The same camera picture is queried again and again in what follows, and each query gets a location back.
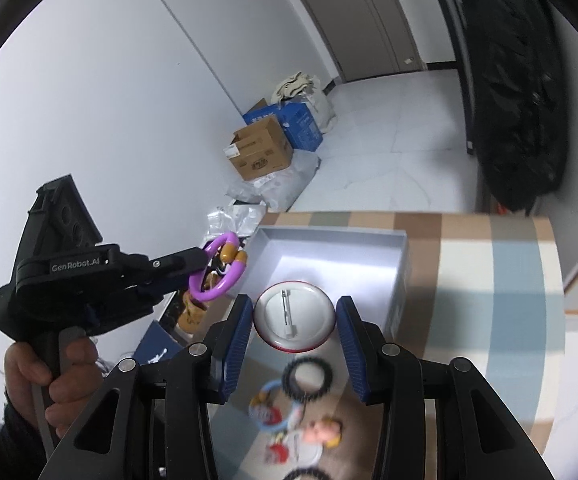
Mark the checkered tablecloth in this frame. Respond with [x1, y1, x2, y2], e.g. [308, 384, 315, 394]
[211, 212, 564, 479]

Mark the white round badge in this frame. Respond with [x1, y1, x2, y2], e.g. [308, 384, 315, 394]
[268, 430, 324, 468]

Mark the purple ring bracelet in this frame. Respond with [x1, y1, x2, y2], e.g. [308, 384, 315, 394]
[188, 231, 248, 304]

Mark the blue ring bracelet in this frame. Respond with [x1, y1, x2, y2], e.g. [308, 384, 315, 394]
[247, 378, 304, 434]

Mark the brown cardboard box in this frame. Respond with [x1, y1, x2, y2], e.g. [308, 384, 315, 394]
[224, 116, 293, 181]

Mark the blue cardboard box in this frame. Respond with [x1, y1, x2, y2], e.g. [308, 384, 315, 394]
[243, 102, 322, 152]

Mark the black backpack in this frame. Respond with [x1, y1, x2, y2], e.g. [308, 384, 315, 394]
[461, 0, 569, 211]

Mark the red charm trinket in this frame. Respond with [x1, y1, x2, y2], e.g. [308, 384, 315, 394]
[264, 443, 290, 465]

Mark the beige cloth bag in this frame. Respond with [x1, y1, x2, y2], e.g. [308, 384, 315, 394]
[270, 72, 336, 134]

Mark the silver phone box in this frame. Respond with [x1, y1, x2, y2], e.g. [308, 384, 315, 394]
[230, 226, 410, 337]

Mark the silver plastic bag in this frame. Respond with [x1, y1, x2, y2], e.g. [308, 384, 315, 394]
[203, 204, 267, 244]

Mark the pink pig toy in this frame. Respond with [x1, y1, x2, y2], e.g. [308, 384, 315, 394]
[303, 417, 343, 448]

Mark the grey plastic mailer bag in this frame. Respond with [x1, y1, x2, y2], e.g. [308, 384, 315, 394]
[227, 150, 320, 214]

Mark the grey door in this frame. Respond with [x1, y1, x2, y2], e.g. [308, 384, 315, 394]
[301, 0, 423, 82]

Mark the black metal stand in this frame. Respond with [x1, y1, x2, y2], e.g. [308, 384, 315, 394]
[438, 0, 474, 155]

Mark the person's left hand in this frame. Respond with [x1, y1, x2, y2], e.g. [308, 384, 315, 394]
[4, 338, 103, 437]

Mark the red rimmed pin badge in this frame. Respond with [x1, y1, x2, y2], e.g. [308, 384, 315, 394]
[253, 281, 336, 353]

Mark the blue shoe box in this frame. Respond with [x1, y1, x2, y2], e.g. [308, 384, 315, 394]
[132, 321, 182, 365]

